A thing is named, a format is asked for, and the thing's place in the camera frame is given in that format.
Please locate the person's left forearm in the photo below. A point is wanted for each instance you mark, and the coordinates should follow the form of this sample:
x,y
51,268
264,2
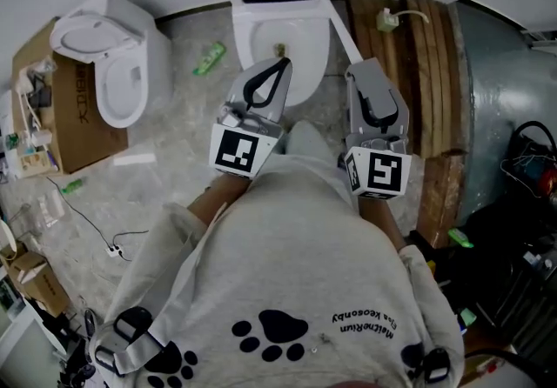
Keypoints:
x,y
222,199

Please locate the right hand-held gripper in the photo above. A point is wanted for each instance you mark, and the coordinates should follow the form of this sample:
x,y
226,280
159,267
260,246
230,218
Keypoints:
x,y
385,169

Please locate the white smart toilet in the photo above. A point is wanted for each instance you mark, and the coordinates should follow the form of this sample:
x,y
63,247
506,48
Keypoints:
x,y
243,29

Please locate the grey metal duct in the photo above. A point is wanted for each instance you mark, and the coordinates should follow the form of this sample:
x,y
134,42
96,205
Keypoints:
x,y
496,95

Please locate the large brown cardboard box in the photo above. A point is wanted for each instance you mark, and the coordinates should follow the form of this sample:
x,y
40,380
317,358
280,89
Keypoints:
x,y
87,134

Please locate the grey speckled trousers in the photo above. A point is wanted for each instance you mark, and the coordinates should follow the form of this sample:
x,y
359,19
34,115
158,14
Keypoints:
x,y
306,140

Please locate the small brown cardboard box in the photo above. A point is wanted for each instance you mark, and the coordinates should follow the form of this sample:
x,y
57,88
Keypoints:
x,y
41,286

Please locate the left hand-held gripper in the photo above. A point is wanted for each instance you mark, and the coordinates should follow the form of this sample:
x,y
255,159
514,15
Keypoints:
x,y
237,151

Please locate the brown wooden beam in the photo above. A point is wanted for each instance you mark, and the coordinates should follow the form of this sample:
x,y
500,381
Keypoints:
x,y
441,195

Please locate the person's right forearm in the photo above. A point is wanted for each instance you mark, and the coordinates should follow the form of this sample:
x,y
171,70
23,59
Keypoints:
x,y
383,221

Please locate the white toilet brush grey grip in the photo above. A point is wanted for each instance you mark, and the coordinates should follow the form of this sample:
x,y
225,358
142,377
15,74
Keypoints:
x,y
344,34

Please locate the grey paw print sweatshirt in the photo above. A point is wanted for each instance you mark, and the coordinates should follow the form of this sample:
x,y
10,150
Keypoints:
x,y
296,256

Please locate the stack of wooden planks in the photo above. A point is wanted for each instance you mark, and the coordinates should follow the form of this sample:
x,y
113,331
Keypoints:
x,y
426,86

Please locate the white toilet with round seat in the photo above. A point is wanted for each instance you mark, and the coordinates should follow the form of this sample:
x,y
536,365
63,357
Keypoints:
x,y
152,73

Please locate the white power strip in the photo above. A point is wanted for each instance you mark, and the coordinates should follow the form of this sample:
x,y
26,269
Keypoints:
x,y
114,250

